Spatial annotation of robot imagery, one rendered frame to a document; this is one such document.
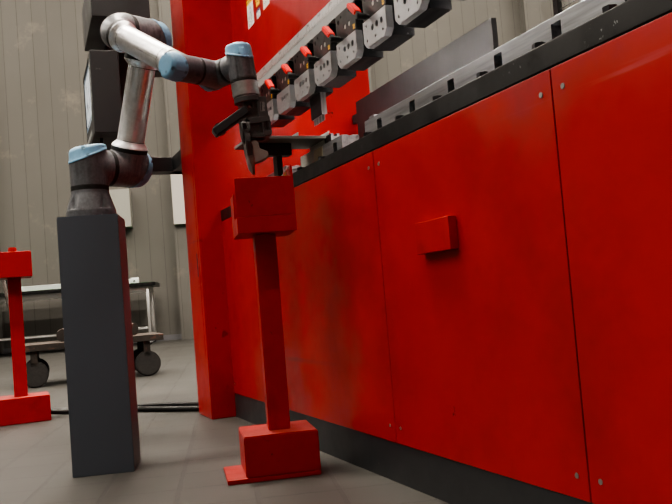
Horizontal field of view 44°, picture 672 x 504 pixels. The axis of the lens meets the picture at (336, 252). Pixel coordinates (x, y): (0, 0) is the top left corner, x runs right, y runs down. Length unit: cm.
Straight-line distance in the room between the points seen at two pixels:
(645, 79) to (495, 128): 39
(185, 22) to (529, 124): 242
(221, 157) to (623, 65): 250
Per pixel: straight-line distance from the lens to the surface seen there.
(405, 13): 219
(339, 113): 383
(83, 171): 266
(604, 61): 137
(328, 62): 268
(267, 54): 327
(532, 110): 151
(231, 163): 362
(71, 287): 260
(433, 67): 317
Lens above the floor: 47
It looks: 3 degrees up
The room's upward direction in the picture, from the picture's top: 5 degrees counter-clockwise
